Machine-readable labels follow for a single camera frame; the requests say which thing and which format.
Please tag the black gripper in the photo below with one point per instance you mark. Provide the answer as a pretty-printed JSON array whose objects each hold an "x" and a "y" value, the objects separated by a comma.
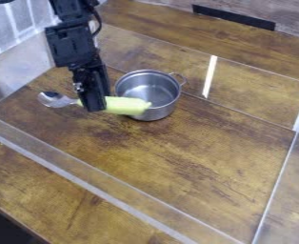
[{"x": 71, "y": 42}]

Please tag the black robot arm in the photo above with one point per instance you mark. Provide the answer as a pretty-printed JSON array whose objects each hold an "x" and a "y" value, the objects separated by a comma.
[{"x": 77, "y": 11}]

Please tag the small steel pot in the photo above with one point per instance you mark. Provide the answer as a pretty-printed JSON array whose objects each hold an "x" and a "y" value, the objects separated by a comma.
[{"x": 156, "y": 87}]

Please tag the clear acrylic enclosure wall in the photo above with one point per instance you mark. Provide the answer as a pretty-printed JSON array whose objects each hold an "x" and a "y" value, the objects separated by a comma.
[{"x": 95, "y": 178}]

